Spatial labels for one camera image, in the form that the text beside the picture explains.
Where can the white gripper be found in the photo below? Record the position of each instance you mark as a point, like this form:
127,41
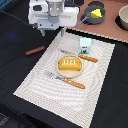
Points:
50,14

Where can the brown toy sausage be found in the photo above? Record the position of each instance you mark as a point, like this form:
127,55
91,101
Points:
33,51

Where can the light blue milk carton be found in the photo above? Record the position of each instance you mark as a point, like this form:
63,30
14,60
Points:
84,45

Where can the orange toy bread loaf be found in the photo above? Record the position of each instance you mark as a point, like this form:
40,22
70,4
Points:
69,64

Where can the dark blue frying pan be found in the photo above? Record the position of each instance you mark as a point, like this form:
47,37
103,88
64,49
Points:
87,15

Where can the yellow toy cheese wedge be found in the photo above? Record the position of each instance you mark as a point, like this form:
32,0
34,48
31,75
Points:
96,13

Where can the round wooden plate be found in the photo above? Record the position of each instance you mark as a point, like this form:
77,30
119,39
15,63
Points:
69,73

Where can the beige bowl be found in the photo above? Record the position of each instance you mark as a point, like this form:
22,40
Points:
123,14

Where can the beige woven placemat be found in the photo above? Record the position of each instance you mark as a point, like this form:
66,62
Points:
59,98

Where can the toy knife orange handle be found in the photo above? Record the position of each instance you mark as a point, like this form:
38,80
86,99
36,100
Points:
82,56

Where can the toy fork orange handle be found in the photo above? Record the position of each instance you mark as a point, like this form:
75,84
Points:
66,80

